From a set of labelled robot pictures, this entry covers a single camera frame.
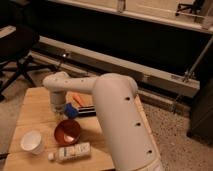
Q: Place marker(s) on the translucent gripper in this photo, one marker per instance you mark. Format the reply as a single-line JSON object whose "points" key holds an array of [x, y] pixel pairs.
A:
{"points": [[59, 111]]}

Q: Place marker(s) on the orange ceramic bowl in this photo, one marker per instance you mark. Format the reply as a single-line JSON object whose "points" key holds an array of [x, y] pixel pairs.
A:
{"points": [[67, 132]]}

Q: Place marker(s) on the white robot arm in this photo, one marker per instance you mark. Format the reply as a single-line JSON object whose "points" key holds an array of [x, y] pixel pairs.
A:
{"points": [[128, 140]]}

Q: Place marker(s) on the blue sponge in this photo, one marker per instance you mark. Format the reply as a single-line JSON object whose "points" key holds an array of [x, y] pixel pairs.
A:
{"points": [[70, 111]]}

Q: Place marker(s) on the orange marker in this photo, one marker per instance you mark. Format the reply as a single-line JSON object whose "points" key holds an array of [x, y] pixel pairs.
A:
{"points": [[78, 99]]}

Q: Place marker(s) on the black striped box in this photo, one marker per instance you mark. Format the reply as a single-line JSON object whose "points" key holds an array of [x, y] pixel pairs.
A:
{"points": [[86, 111]]}

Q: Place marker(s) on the white paper cup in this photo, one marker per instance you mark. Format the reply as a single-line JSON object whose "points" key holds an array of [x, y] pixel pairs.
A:
{"points": [[32, 142]]}

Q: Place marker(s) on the clear plastic bottle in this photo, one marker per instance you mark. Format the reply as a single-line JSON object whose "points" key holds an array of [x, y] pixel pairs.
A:
{"points": [[76, 151]]}

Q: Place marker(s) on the black office chair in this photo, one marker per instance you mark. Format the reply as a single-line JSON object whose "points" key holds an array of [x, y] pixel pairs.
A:
{"points": [[14, 55]]}

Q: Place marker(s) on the metal rod stand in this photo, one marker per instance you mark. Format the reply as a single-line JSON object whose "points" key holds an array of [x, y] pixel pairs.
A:
{"points": [[202, 69]]}

